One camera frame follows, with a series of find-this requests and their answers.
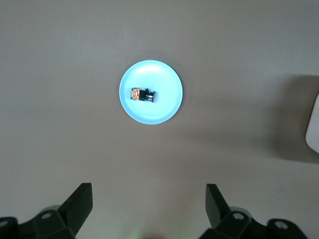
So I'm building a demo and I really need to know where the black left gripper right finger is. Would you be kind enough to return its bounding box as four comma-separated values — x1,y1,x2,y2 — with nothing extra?
199,184,306,239

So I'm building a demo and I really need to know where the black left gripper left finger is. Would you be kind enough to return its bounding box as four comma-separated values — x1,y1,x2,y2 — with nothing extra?
0,183,93,239

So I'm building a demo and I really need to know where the orange and black switch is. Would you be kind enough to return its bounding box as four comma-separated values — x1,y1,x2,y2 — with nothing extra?
130,87,158,104

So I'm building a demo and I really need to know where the white lidded box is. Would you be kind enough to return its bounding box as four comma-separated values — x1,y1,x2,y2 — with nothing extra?
305,93,319,156

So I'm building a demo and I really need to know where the light blue round plate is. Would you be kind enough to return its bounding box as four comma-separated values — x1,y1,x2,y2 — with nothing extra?
119,59,184,125

